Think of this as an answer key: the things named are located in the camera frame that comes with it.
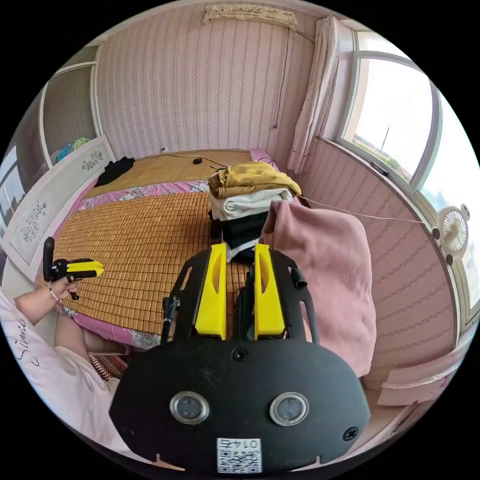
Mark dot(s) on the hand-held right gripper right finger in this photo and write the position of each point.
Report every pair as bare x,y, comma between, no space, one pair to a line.
267,300

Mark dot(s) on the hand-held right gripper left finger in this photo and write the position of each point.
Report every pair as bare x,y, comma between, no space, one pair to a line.
213,300

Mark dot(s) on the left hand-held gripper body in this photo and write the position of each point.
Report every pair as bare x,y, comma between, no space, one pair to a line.
60,270

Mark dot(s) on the person's left forearm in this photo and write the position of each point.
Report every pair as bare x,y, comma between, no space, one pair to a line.
35,305

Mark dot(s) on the pink long sleeve shirt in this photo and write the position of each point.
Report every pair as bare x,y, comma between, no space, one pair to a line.
330,277

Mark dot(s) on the person's left hand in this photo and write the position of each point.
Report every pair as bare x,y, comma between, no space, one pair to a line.
62,290

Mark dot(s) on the bed with woven mat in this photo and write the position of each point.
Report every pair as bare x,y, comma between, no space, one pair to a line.
142,240

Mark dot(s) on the red zigzag patterned cushion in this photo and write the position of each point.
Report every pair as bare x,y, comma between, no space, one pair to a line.
110,365

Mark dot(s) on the black garment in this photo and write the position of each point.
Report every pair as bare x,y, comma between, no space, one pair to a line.
114,170

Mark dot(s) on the pile of clothes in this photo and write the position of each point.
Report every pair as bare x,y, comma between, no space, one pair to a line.
247,195

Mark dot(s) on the person's body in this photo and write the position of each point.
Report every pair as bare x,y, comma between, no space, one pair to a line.
56,378

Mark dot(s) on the green and blue bundle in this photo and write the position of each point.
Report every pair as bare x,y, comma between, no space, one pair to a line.
73,147

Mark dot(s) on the cupboard with glass doors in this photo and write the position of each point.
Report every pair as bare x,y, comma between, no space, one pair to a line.
69,105

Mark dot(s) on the small white fan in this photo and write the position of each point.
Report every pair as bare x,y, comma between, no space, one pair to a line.
453,230

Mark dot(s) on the pink curtain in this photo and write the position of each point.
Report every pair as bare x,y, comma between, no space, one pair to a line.
317,97

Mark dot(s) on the window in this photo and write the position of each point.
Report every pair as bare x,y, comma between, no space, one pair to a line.
397,112

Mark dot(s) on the woven wall hanging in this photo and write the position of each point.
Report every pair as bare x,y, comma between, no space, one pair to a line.
249,15

